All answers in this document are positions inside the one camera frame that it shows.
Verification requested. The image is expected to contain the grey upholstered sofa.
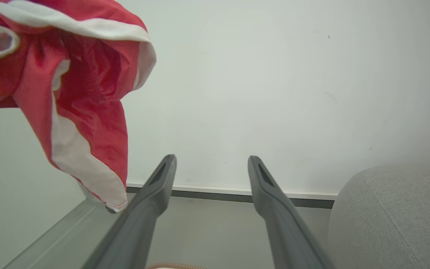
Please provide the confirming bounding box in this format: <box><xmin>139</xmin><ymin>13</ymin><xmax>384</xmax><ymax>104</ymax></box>
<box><xmin>327</xmin><ymin>164</ymin><xmax>430</xmax><ymax>269</ymax></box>

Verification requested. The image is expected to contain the red garment with white trim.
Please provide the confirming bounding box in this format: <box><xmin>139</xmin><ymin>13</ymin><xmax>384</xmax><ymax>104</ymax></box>
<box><xmin>0</xmin><ymin>0</ymin><xmax>157</xmax><ymax>213</ymax></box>

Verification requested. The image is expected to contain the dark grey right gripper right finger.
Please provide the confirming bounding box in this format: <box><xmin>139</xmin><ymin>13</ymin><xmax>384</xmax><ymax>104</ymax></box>
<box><xmin>247</xmin><ymin>155</ymin><xmax>336</xmax><ymax>269</ymax></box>

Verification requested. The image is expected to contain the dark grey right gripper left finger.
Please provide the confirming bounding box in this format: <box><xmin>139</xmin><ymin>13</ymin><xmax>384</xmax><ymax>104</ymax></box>
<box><xmin>82</xmin><ymin>154</ymin><xmax>177</xmax><ymax>269</ymax></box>

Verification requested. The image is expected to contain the white and black wall baseboard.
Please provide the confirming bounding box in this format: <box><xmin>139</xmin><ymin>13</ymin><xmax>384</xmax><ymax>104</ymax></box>
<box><xmin>125</xmin><ymin>182</ymin><xmax>338</xmax><ymax>209</ymax></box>

